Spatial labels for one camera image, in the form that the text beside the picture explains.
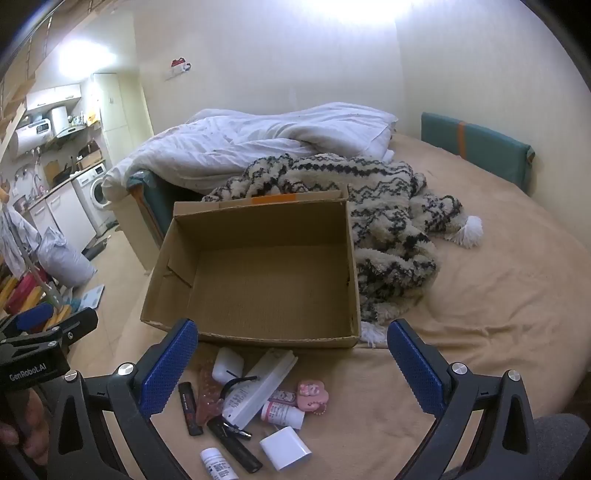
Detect white charger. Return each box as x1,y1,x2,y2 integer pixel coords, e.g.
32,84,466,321
259,427,312,472

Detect black lipstick tube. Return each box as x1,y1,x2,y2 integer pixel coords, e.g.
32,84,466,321
178,382,204,436

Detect white hanging clothes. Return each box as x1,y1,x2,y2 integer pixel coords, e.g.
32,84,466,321
0,203,42,278

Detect white pill bottle pink label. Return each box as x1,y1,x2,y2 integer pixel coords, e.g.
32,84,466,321
261,401,305,430

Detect white earbud case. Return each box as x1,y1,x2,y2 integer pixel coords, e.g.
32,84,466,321
212,347,245,385

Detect white water heater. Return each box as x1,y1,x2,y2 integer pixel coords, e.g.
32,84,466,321
9,117,52,158

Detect pink heart compact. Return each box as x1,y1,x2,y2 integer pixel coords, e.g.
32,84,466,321
295,381,329,414

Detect white plastic bag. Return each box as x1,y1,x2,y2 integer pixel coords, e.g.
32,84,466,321
37,228,98,288

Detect white wall cabinet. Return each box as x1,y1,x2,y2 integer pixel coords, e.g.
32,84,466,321
25,84,83,112

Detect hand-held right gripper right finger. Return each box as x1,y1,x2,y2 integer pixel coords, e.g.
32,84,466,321
387,318,539,480

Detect patterned fuzzy blanket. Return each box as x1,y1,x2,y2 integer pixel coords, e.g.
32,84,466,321
202,154,484,347

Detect beige bed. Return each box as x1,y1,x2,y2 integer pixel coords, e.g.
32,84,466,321
99,131,591,480

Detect small white bottle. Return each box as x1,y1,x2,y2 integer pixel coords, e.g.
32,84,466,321
200,448,238,480

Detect long white box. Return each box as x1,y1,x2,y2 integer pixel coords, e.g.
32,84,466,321
222,348,298,429

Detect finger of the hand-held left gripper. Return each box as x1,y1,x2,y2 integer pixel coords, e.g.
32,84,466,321
41,307,100,356
0,302,54,340

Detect wall hook with red item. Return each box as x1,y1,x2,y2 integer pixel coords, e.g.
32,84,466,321
164,58,192,80

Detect teal cushion with orange stripe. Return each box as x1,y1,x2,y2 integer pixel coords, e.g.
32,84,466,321
420,112,536,195

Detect white washing machine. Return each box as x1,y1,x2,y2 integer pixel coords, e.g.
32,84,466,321
74,166,116,236

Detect white base cabinet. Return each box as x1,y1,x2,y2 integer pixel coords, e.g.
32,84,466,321
28,185,98,252

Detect red bag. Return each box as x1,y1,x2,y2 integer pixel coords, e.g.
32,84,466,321
4,270,49,315

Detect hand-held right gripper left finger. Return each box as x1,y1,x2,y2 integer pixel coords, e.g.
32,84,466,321
46,318,199,480

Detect person's left hand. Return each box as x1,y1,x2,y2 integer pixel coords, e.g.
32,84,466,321
0,394,51,467

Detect white duvet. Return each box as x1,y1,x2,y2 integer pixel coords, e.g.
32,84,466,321
102,102,399,201

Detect bathroom scale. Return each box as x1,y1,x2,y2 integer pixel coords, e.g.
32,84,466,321
69,285,106,317

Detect person's grey trouser leg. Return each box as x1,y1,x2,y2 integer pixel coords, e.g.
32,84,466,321
531,413,589,480

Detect tall white cupboard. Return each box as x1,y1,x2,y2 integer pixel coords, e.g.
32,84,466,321
92,73,153,162

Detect brown cardboard box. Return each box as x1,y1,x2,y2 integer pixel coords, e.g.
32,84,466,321
140,185,362,349

